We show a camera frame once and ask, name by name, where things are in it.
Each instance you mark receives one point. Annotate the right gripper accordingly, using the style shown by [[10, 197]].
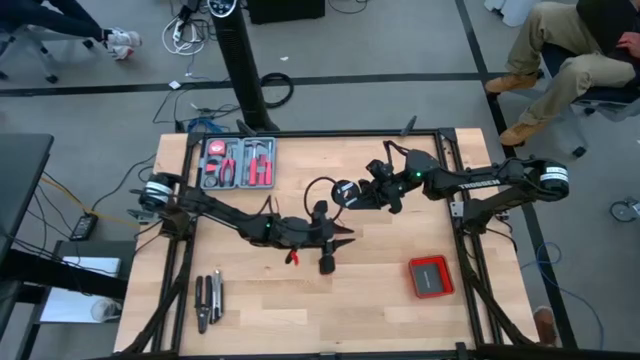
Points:
[[420, 170]]

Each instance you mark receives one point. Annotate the red tray with dark base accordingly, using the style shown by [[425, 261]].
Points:
[[431, 277]]

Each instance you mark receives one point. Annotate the black power adapter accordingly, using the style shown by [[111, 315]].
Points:
[[84, 227]]

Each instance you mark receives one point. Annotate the grey office chair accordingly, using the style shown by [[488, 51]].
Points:
[[30, 45]]

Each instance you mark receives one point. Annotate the white plastic object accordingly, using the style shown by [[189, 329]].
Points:
[[510, 15]]

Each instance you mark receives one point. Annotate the black aluminium table frame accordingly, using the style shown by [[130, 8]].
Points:
[[350, 133]]

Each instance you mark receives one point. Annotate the clear plastic cup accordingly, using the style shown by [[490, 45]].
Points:
[[105, 310]]

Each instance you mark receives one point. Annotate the small white adapter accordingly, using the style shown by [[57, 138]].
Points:
[[174, 85]]

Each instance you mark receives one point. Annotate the grey tool kit case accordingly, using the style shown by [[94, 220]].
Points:
[[240, 145]]

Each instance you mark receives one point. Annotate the red tape measure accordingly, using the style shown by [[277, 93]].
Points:
[[218, 148]]

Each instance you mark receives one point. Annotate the white flat device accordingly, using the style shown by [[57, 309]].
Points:
[[92, 265]]

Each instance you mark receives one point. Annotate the white sheet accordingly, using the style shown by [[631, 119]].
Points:
[[65, 307]]

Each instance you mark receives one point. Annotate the small silver hammer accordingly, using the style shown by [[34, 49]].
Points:
[[255, 145]]

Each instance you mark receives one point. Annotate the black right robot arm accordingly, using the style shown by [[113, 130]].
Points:
[[480, 185]]

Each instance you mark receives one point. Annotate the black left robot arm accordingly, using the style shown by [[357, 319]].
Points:
[[225, 215]]

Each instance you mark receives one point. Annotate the grey caster wheel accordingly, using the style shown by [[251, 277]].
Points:
[[622, 211]]

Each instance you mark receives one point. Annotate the person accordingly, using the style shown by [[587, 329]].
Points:
[[50, 17], [545, 325], [575, 75]]

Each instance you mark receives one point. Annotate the black box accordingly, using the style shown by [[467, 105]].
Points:
[[285, 10]]

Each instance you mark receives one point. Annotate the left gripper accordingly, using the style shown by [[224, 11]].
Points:
[[305, 232]]

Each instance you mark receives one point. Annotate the black tower fan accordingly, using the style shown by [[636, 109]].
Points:
[[240, 60]]

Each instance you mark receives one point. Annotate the black desk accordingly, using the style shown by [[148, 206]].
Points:
[[20, 170]]

